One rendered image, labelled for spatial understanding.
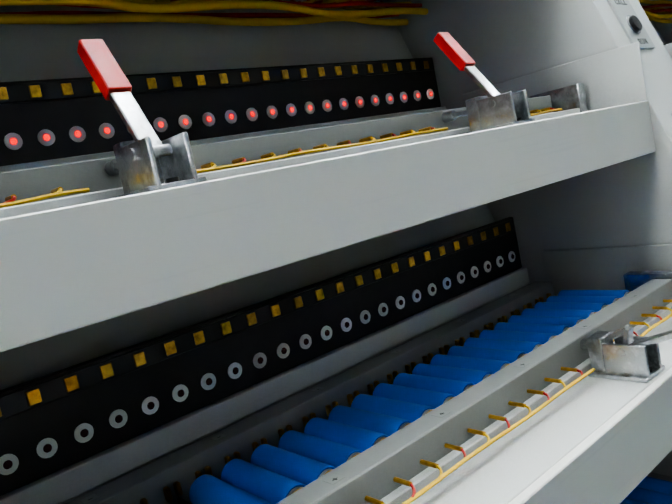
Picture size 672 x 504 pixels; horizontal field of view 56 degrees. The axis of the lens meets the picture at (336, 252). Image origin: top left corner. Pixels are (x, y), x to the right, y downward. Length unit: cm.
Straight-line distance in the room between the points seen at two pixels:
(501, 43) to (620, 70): 13
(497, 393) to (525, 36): 39
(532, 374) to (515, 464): 8
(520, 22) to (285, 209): 43
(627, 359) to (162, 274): 31
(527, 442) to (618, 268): 30
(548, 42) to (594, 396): 36
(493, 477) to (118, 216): 23
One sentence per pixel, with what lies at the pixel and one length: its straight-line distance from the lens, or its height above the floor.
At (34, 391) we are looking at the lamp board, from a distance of 39.
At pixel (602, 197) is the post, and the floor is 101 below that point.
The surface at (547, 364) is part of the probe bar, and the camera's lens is 45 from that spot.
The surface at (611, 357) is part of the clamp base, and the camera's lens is 46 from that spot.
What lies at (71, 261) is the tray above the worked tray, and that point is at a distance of 26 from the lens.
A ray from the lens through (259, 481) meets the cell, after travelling 36.
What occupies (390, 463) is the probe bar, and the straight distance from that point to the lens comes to 34.
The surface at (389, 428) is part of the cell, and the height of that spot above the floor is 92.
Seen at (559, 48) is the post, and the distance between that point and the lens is 66.
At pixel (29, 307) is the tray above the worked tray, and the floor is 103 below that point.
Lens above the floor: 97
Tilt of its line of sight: 9 degrees up
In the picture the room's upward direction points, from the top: 24 degrees counter-clockwise
